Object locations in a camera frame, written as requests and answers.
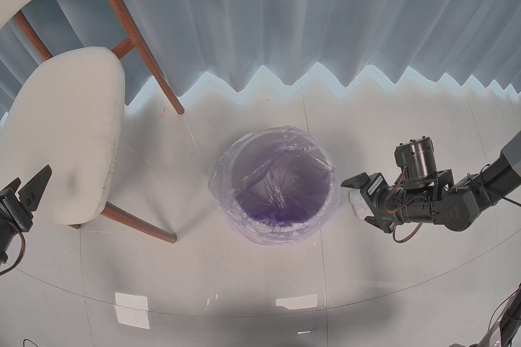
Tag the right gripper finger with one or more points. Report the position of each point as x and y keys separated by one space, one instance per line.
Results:
x=378 y=222
x=358 y=182

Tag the white trash bin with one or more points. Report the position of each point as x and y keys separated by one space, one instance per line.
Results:
x=252 y=158

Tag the white cushioned wooden chair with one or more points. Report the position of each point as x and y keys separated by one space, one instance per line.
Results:
x=69 y=134

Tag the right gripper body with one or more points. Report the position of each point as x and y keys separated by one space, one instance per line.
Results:
x=399 y=207

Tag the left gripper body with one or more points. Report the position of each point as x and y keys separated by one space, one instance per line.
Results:
x=12 y=215

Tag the pale blue curtain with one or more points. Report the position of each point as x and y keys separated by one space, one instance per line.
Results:
x=285 y=3

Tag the purple plastic bag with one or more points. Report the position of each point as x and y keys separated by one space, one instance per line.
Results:
x=285 y=199

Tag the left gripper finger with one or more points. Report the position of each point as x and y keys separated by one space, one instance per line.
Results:
x=10 y=189
x=34 y=193

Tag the white plastic wrapper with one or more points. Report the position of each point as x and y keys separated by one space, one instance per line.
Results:
x=360 y=205

